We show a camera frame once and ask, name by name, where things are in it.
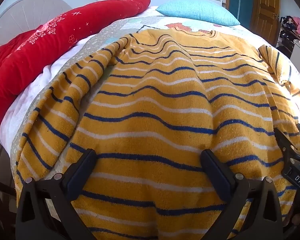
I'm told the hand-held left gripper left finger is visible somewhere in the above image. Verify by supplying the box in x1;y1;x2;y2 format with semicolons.
15;149;97;240

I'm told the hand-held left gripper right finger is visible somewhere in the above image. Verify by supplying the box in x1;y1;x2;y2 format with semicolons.
201;149;284;240

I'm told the yellow striped sweater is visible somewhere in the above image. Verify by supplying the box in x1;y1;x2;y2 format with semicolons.
15;29;300;240

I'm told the white bed sheet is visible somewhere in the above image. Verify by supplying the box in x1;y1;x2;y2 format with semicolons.
0;34;97;147

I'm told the cluttered dark shelf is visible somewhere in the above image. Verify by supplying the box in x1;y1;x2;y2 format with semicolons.
276;15;300;53

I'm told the wooden door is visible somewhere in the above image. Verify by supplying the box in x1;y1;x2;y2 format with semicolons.
250;0;282;40

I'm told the teal curtain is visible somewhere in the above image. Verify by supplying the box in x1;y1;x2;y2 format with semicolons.
227;0;254;29

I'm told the red embroidered blanket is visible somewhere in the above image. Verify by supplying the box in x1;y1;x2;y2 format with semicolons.
0;0;151;147

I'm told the heart patterned quilt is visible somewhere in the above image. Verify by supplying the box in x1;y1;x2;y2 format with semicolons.
11;5;300;180

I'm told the light blue pillow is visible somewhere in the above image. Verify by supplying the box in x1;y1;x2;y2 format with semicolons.
155;0;241;27

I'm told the white round headboard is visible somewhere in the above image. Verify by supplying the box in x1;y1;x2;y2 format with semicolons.
0;0;74;46

